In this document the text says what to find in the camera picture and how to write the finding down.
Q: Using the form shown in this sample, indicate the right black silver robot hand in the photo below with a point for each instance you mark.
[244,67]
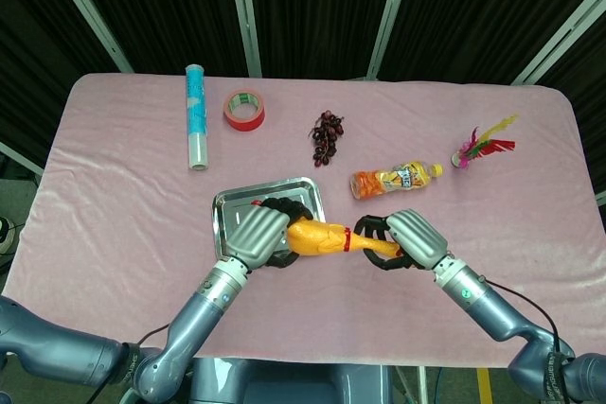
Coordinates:
[419,238]

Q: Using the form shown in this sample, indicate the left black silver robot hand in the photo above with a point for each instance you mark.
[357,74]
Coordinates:
[258,238]

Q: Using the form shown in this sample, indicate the yellow rubber chicken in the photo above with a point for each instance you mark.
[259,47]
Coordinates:
[322,237]

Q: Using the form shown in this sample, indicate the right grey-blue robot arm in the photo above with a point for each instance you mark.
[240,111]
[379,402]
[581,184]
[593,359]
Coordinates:
[492,309]

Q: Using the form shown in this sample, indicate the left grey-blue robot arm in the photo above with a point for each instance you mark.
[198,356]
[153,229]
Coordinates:
[189,328]

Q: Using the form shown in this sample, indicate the rectangular stainless steel tray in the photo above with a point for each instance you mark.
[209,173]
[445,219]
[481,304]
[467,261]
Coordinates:
[232,207]

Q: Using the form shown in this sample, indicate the orange drink plastic bottle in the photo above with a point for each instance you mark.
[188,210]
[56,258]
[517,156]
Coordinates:
[393,180]

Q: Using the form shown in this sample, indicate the colourful feather shuttlecock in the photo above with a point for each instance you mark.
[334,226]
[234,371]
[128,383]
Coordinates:
[475,148]

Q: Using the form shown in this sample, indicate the red tape roll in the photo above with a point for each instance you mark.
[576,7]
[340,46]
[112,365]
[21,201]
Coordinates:
[244,117]

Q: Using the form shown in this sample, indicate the dark purple grape bunch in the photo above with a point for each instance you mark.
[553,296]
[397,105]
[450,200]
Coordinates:
[326,136]

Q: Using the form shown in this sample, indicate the blue cling film roll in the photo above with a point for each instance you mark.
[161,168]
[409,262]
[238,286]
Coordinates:
[196,115]

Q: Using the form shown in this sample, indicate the pink table cloth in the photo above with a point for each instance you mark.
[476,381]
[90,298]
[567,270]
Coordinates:
[118,215]

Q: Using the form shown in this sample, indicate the grey-blue robot torso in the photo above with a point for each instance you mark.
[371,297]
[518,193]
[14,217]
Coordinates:
[289,382]

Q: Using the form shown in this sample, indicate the white metal frame post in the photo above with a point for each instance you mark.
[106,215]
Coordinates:
[21,158]
[90,11]
[244,11]
[390,16]
[558,40]

